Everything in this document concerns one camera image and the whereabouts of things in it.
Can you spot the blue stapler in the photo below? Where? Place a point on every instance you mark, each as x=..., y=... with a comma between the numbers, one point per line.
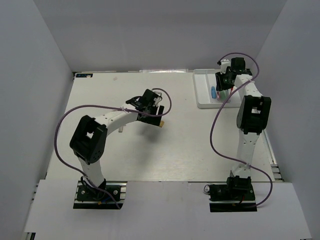
x=213, y=92

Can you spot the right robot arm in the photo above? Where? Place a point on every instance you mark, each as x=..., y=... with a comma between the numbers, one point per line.
x=253, y=114

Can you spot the blue label sticker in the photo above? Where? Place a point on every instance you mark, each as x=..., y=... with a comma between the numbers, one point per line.
x=84, y=75

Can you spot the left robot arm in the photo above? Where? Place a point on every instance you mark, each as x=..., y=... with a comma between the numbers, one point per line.
x=89, y=139

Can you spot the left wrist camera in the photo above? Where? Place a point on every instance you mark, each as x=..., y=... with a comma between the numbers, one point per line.
x=158, y=98

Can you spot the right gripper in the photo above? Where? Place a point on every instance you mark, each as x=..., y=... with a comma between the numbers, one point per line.
x=220, y=85

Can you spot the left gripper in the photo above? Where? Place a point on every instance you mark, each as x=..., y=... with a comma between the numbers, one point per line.
x=154, y=120

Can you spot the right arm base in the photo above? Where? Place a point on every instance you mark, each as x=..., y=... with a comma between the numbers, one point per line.
x=235, y=196

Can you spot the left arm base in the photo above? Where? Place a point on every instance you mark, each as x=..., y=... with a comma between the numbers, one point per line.
x=89, y=198

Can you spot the pink stapler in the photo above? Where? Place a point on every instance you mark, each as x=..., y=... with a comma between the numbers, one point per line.
x=218, y=95

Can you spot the white divided tray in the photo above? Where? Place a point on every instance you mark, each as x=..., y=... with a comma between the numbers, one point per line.
x=203, y=80

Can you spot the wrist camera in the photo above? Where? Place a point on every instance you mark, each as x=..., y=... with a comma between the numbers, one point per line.
x=158, y=98
x=224, y=64

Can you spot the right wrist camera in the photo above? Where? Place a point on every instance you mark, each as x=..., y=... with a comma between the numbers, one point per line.
x=224, y=64

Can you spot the green stapler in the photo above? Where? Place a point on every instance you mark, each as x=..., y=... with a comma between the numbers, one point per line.
x=223, y=95

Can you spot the beige eraser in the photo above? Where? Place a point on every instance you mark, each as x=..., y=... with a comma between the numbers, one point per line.
x=120, y=130

